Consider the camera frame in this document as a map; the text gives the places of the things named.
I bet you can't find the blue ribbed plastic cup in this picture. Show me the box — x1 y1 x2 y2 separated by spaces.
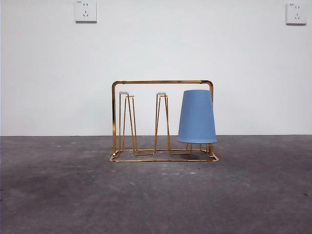
176 89 217 144

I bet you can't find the gold wire cup rack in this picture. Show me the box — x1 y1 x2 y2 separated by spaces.
108 79 220 163

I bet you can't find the white wall socket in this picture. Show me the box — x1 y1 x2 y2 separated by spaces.
74 0 98 24
285 2 307 25

